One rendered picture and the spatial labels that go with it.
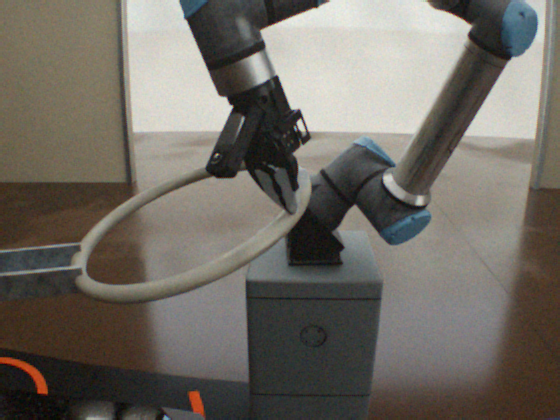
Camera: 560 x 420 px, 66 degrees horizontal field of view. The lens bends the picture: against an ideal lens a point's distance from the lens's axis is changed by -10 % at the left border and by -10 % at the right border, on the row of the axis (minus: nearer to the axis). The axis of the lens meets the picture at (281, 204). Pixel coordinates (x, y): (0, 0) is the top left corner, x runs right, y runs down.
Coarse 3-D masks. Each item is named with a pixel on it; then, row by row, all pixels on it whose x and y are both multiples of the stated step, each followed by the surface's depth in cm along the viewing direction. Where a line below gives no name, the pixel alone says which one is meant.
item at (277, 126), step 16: (272, 80) 67; (240, 96) 64; (256, 96) 64; (272, 96) 69; (272, 112) 69; (288, 112) 71; (256, 128) 67; (272, 128) 67; (288, 128) 69; (256, 144) 69; (272, 144) 67; (288, 144) 70; (304, 144) 72; (256, 160) 71; (272, 160) 69
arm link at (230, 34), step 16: (192, 0) 58; (208, 0) 57; (224, 0) 58; (240, 0) 59; (256, 0) 59; (192, 16) 59; (208, 16) 58; (224, 16) 59; (240, 16) 59; (256, 16) 60; (192, 32) 62; (208, 32) 60; (224, 32) 59; (240, 32) 60; (256, 32) 62; (208, 48) 61; (224, 48) 60; (240, 48) 61; (256, 48) 62; (208, 64) 63; (224, 64) 62
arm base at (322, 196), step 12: (312, 180) 141; (324, 180) 140; (312, 192) 140; (324, 192) 138; (336, 192) 138; (312, 204) 138; (324, 204) 138; (336, 204) 139; (348, 204) 141; (324, 216) 138; (336, 216) 140; (336, 228) 145
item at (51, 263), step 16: (0, 256) 81; (16, 256) 83; (32, 256) 84; (48, 256) 85; (64, 256) 87; (0, 272) 82; (16, 272) 74; (32, 272) 75; (48, 272) 76; (64, 272) 77; (80, 272) 78; (0, 288) 73; (16, 288) 74; (32, 288) 75; (48, 288) 76; (64, 288) 78
